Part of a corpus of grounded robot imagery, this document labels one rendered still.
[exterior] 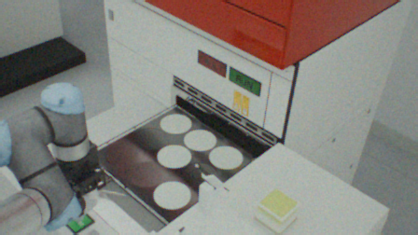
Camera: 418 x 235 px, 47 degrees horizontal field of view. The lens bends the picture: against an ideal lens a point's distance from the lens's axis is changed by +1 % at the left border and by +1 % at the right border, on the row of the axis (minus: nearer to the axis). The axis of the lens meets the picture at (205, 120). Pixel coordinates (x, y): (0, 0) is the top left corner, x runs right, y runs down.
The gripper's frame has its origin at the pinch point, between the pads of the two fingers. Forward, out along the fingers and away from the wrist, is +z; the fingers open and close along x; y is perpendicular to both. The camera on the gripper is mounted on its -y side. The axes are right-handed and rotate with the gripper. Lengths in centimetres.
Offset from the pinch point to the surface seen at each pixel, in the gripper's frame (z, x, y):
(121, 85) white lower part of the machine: 19, 59, 59
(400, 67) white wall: 48, 5, 207
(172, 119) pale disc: 8, 19, 48
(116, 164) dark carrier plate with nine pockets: 7.7, 14.8, 22.6
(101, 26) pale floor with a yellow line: 97, 230, 167
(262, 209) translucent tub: -4.8, -30.8, 30.4
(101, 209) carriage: 9.6, 5.6, 10.5
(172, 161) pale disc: 7.6, 4.6, 35.0
